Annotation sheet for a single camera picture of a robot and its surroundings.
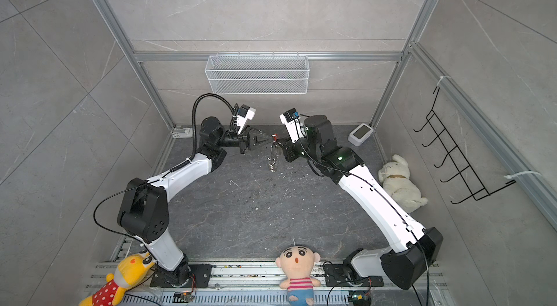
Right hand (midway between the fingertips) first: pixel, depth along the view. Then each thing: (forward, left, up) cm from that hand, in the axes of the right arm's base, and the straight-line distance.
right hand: (282, 139), depth 70 cm
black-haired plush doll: (-32, -4, -25) cm, 41 cm away
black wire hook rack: (-13, -56, -4) cm, 57 cm away
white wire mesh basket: (+44, +6, -3) cm, 44 cm away
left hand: (-1, +2, +1) cm, 3 cm away
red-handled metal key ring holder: (-2, +3, -4) cm, 5 cm away
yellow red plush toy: (-33, +50, -26) cm, 65 cm away
